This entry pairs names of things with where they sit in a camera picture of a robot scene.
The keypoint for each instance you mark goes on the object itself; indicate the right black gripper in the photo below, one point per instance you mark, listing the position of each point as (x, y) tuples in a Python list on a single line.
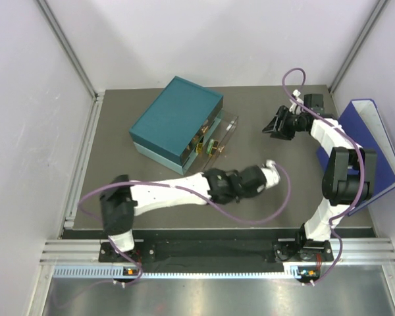
[(274, 128)]

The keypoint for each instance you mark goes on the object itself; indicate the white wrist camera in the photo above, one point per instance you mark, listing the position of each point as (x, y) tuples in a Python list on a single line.
[(271, 174), (296, 102)]

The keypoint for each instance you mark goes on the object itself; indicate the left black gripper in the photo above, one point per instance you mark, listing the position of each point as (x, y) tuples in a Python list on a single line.
[(247, 193)]

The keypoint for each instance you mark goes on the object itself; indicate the aluminium frame rail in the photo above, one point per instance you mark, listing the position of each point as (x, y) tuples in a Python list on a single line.
[(98, 259)]

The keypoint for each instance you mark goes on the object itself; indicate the teal drawer organizer box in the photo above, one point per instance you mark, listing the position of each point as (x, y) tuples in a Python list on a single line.
[(182, 115)]

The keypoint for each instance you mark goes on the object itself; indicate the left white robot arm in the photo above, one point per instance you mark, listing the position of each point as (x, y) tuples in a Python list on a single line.
[(121, 203)]

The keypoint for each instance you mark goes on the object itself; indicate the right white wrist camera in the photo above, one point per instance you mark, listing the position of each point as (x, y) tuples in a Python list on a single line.
[(296, 102)]

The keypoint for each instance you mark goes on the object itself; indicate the clear drawer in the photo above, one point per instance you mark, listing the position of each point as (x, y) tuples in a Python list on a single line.
[(221, 130)]

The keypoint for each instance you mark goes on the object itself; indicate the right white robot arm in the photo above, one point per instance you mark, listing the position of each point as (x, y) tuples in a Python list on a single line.
[(349, 177)]

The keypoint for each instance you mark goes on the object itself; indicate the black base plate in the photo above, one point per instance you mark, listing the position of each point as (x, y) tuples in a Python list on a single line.
[(219, 256)]

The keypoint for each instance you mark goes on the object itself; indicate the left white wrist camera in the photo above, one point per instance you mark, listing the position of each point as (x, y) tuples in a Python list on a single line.
[(271, 174)]

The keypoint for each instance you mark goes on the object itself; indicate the blue ring binder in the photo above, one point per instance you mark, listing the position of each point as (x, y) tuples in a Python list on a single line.
[(362, 122)]

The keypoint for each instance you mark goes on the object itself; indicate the green lipstick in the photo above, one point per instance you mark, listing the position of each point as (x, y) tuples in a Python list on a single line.
[(212, 147)]

